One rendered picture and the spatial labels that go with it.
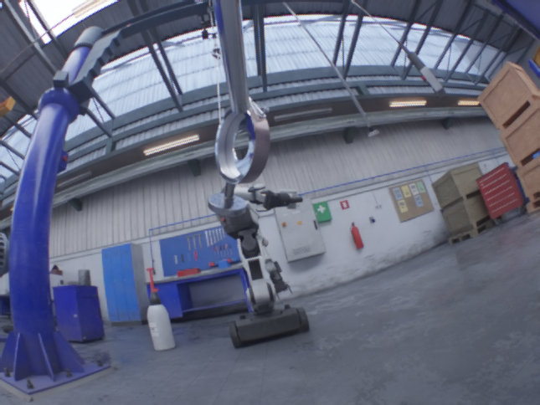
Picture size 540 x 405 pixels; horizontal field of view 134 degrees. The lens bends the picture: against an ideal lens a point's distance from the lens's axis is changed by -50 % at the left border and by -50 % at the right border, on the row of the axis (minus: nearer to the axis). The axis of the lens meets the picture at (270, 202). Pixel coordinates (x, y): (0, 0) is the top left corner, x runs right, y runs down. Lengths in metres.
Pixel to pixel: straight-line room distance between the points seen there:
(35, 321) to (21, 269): 0.32
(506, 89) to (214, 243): 6.19
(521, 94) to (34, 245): 5.52
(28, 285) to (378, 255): 5.49
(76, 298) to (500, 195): 6.49
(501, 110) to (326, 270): 4.53
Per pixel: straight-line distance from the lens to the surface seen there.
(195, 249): 5.11
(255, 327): 1.76
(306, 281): 4.85
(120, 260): 5.44
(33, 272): 1.70
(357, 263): 5.13
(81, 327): 3.27
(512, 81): 4.40
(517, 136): 4.36
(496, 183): 4.75
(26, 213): 1.79
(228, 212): 1.11
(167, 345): 2.25
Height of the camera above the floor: 0.45
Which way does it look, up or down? 19 degrees up
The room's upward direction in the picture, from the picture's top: 14 degrees counter-clockwise
